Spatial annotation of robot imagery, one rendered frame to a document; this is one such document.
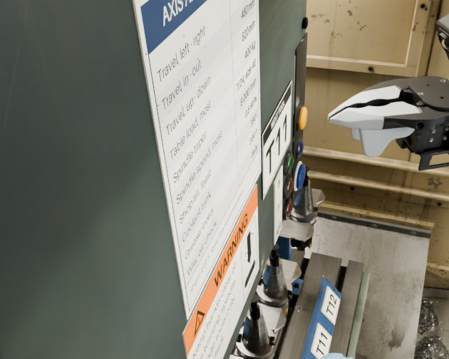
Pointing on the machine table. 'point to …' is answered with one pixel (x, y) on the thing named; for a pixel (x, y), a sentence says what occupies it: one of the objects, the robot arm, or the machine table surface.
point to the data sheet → (202, 121)
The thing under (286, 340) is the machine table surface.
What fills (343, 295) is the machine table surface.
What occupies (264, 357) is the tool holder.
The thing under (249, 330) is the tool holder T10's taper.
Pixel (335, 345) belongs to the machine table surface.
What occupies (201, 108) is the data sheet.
